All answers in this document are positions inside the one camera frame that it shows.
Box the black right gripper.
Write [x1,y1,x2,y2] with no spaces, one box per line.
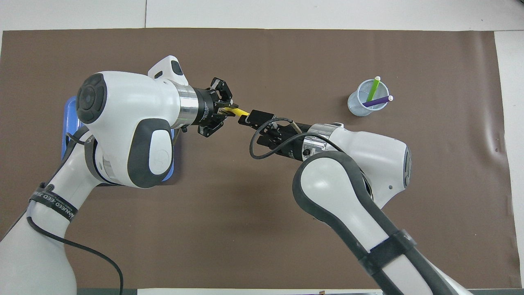
[238,109,312,158]

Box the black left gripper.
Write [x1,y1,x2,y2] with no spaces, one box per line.
[192,77,236,138]

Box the yellow marker pen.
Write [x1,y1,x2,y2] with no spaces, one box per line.
[223,107,250,119]

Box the purple marker pen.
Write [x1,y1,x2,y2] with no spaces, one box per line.
[362,95,394,109]

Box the green marker pen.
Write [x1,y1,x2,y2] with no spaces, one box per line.
[366,76,381,102]

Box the clear plastic cup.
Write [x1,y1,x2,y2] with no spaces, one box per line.
[348,79,390,117]

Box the brown table mat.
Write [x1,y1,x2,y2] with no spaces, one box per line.
[0,28,516,289]

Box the blue plastic tray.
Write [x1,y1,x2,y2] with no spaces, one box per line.
[61,96,176,186]

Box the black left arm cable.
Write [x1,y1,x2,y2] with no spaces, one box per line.
[26,216,124,295]

